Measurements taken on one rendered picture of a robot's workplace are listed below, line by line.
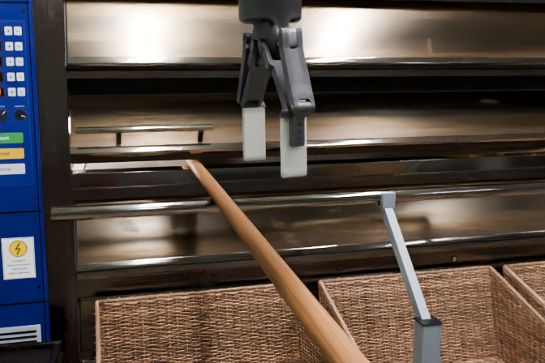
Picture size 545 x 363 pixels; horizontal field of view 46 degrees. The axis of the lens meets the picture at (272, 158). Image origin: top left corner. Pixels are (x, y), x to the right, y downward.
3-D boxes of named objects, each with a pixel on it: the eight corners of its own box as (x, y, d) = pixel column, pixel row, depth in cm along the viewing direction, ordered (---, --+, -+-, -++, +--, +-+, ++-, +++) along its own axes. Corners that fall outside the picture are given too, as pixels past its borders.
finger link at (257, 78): (254, 44, 77) (251, 37, 78) (237, 111, 85) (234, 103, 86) (285, 44, 79) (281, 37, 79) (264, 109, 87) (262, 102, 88)
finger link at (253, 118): (243, 108, 84) (242, 108, 85) (244, 161, 85) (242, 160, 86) (264, 107, 85) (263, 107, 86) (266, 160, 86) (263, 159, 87)
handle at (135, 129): (76, 146, 157) (76, 140, 158) (212, 141, 165) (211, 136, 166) (75, 131, 152) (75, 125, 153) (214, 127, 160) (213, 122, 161)
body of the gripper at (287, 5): (229, -8, 79) (230, 68, 81) (251, -16, 72) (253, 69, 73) (285, -7, 82) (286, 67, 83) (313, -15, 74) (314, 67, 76)
